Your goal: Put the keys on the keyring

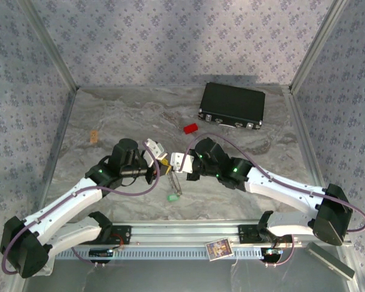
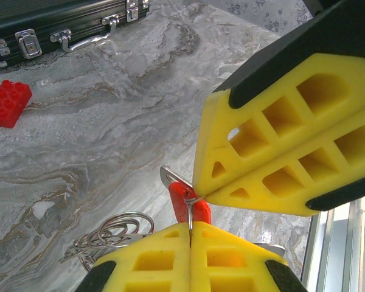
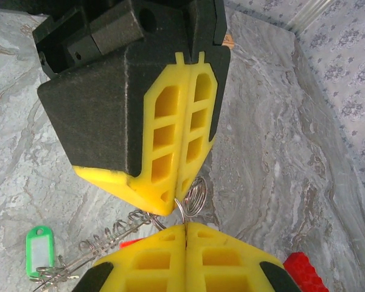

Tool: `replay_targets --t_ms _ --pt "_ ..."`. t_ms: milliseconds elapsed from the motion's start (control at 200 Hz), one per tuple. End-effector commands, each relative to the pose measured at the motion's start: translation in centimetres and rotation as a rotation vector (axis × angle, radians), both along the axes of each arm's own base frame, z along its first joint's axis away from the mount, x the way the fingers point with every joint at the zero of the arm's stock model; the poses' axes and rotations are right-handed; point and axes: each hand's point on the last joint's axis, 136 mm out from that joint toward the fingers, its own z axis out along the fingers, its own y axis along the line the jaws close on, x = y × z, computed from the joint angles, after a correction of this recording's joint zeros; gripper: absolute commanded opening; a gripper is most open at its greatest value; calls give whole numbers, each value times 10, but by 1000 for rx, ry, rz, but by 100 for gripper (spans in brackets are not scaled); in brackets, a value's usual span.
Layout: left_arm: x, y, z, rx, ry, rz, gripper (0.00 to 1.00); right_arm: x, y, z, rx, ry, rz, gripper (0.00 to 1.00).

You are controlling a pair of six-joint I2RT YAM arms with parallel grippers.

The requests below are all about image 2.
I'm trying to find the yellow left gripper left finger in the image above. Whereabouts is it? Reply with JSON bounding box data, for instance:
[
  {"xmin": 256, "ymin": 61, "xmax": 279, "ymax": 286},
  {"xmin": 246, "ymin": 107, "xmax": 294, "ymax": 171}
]
[{"xmin": 74, "ymin": 221, "xmax": 192, "ymax": 292}]

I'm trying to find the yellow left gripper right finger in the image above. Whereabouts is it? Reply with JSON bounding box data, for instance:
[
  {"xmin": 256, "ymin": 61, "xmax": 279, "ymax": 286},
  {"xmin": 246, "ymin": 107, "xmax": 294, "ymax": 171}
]
[{"xmin": 190, "ymin": 221, "xmax": 308, "ymax": 292}]

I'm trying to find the chain of silver key rings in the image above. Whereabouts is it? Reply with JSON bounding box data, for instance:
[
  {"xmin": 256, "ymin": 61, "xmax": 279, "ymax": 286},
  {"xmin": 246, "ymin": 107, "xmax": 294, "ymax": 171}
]
[{"xmin": 58, "ymin": 210, "xmax": 156, "ymax": 275}]

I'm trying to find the silver split keyring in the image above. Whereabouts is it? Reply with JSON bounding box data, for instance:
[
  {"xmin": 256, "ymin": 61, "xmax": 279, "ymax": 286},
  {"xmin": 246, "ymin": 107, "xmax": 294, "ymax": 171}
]
[{"xmin": 186, "ymin": 197, "xmax": 197, "ymax": 244}]

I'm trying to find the red plastic key tag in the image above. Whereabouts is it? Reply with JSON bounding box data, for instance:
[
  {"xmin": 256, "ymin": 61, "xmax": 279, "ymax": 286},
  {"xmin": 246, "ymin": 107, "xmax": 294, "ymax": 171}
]
[{"xmin": 168, "ymin": 180, "xmax": 213, "ymax": 226}]

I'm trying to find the red toy building brick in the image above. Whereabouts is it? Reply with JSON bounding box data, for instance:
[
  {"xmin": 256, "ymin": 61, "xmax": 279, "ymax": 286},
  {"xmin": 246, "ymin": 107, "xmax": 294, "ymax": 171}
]
[{"xmin": 0, "ymin": 79, "xmax": 33, "ymax": 130}]

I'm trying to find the black aluminium carrying case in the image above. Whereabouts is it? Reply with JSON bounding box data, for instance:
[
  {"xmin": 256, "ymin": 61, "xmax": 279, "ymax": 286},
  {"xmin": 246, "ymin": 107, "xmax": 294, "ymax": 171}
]
[{"xmin": 0, "ymin": 0, "xmax": 151, "ymax": 68}]

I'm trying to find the aluminium mounting rail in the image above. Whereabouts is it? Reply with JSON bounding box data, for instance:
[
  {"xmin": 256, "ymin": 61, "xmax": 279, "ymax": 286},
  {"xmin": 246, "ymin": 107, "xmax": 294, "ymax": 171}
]
[{"xmin": 301, "ymin": 194, "xmax": 365, "ymax": 292}]

